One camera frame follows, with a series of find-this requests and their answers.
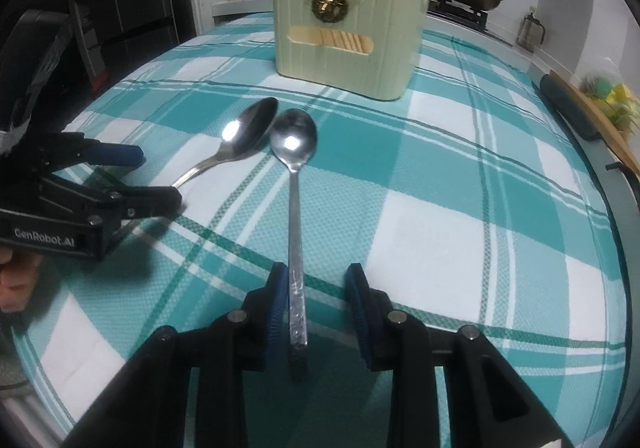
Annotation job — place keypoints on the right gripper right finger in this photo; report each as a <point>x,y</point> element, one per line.
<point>489,405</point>

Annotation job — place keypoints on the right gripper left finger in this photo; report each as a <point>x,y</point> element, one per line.
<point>145,404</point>

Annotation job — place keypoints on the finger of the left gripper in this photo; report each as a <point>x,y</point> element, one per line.
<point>115,153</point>
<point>125,202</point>

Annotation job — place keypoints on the steel spoon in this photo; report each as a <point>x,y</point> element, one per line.
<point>240,138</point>
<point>293,141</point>

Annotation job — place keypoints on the person's left hand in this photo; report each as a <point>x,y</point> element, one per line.
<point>20,272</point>

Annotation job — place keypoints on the black refrigerator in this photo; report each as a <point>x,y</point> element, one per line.
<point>125,3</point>

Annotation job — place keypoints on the teal plaid tablecloth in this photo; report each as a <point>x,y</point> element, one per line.
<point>463,200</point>

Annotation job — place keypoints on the wooden cutting board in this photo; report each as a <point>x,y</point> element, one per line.
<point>604,126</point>

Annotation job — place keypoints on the dark rolled mat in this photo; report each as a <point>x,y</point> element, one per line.
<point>557,99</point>

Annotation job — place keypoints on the cream utensil holder box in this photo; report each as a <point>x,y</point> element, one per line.
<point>367,47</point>

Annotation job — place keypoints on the bag of yellow sponges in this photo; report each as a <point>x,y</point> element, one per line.
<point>604,85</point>

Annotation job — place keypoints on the dark water bottle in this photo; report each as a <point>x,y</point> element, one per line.
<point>532,32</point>

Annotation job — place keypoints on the black gas stove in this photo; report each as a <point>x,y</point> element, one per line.
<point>464,16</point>

